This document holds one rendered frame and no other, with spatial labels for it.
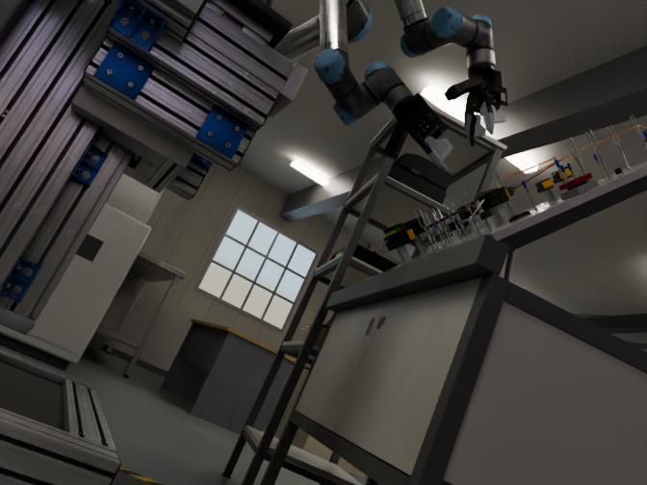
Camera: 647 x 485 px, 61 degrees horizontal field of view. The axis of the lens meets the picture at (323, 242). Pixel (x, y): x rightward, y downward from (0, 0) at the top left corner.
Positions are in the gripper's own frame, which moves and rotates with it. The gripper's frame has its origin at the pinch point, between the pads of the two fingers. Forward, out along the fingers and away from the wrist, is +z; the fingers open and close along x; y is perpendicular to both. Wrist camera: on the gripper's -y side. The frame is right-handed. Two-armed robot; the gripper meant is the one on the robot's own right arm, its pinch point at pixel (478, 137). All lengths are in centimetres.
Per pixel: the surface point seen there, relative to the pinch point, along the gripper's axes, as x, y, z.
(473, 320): -26, -23, 52
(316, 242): 648, 173, -134
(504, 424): -26, -18, 70
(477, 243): -25.6, -20.8, 36.7
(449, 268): -16.2, -21.4, 39.8
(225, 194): 626, 32, -184
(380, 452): -4, -32, 77
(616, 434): -29, 6, 72
